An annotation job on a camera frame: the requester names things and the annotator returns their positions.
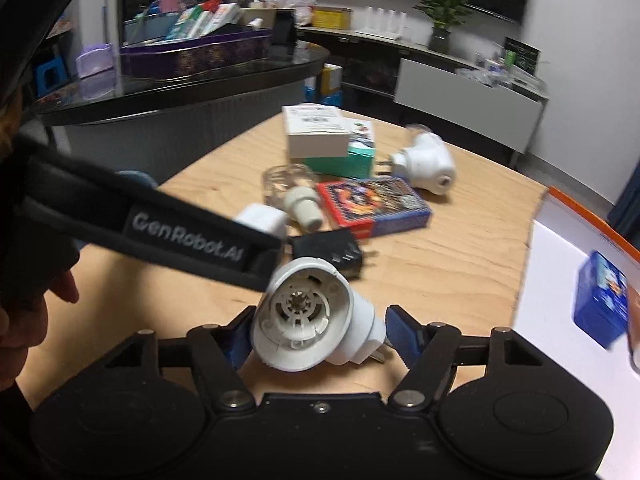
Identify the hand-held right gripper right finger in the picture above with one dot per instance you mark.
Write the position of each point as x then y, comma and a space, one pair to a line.
400, 336

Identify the black oval counter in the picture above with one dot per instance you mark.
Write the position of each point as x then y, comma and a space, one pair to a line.
200, 110

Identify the blue plastic stool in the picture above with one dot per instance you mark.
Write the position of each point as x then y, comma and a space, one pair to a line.
50, 76

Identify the blue small box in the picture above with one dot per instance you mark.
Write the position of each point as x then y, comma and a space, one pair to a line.
600, 300

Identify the blue pack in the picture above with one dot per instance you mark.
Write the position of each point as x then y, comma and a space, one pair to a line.
311, 91

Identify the black power adapter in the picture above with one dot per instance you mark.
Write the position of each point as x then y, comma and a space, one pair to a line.
325, 252

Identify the black and green box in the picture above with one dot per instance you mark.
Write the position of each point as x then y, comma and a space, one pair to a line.
521, 57

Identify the white and yellow carton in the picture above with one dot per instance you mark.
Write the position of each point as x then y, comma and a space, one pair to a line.
331, 79

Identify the clear glass bottle grey cap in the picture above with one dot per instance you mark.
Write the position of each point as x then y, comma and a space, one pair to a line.
292, 185

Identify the person's left hand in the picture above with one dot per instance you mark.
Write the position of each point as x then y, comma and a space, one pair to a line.
25, 345

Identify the white cardboard box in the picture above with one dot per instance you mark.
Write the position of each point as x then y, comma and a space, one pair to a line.
315, 130

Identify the potted plant in dark vase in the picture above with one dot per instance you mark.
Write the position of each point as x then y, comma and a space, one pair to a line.
442, 10

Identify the white power adapter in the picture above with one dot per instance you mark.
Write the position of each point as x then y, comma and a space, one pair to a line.
262, 217

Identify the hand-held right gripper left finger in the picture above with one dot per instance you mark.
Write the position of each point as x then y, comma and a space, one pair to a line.
241, 341

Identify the white plug-in repellent heater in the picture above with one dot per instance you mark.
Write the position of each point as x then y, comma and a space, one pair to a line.
430, 160
305, 315

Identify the red and blue card box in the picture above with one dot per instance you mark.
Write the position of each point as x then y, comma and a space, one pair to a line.
375, 205

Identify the white media cabinet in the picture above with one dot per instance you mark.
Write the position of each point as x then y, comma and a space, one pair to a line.
450, 90

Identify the dark blue curtain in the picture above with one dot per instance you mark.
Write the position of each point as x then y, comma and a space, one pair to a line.
625, 205

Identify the purple patterned tin tray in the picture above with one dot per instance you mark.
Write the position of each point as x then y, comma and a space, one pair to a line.
200, 55

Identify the white plastic bag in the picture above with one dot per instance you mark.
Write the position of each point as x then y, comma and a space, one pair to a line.
299, 5

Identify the white router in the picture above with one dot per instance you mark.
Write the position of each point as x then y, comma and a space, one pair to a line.
382, 27

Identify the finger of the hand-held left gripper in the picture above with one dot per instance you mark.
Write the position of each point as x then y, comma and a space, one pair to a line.
265, 262

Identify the purple plastic container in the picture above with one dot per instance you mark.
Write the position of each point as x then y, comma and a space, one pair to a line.
95, 70

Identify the white tray with orange rim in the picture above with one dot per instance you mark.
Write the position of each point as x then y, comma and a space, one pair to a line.
550, 270

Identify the yellow cardboard box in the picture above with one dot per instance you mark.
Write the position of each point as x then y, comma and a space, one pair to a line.
331, 17

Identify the green and white box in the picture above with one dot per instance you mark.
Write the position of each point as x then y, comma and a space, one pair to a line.
360, 157

